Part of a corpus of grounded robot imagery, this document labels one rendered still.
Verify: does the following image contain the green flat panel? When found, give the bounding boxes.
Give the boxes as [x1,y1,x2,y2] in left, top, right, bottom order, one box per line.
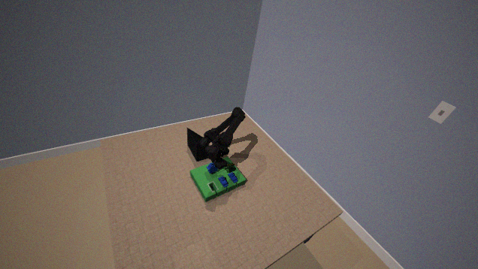
[190,157,246,202]

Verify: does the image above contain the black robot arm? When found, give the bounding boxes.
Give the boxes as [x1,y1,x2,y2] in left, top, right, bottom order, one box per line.
[198,107,246,160]

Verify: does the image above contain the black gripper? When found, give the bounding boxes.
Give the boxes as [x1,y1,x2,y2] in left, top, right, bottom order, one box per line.
[205,145,228,169]

